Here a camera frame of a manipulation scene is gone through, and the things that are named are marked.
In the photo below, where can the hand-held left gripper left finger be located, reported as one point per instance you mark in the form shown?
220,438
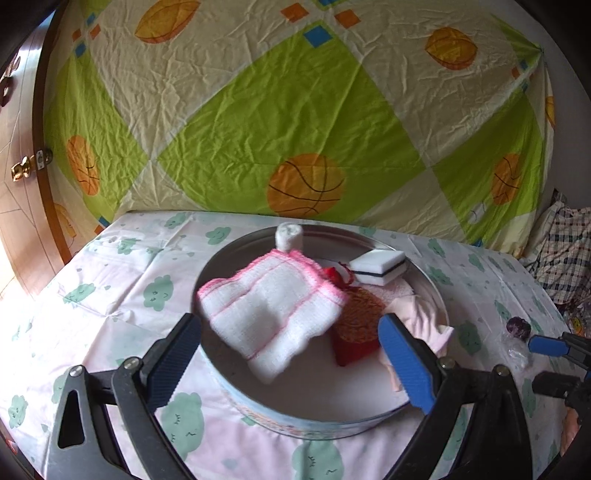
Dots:
173,360

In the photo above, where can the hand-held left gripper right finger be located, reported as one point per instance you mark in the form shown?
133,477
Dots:
408,364

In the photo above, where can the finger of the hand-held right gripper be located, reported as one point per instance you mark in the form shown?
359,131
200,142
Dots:
545,345
551,385

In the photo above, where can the pink cloth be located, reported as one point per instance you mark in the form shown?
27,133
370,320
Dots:
425,323

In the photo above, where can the red embroidered pouch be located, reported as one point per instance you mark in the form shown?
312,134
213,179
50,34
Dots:
355,323

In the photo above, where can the round metal tin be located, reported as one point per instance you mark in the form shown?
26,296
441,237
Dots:
323,397

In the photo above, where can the white dishcloth with pink edge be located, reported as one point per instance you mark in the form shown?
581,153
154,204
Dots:
263,304

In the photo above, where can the white sponge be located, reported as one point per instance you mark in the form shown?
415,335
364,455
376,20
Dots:
376,261

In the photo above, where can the white gauze roll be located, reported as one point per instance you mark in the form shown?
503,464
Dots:
288,237

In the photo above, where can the person's right forearm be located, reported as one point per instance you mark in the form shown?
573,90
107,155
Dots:
571,429

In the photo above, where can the clear bag with purple item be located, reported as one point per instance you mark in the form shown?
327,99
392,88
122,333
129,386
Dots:
518,326

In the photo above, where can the colourful snack bag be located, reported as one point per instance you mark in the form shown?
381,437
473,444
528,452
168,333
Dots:
577,323

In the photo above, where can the cloud print tablecloth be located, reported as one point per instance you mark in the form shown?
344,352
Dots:
115,300

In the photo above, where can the plaid cloth bag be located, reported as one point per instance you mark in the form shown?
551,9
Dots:
568,249

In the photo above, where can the wooden door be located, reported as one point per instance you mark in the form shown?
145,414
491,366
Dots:
18,221

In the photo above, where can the brass door knob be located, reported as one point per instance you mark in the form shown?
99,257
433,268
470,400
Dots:
21,169

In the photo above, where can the basketball print bedsheet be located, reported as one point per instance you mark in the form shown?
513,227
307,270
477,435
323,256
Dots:
231,115

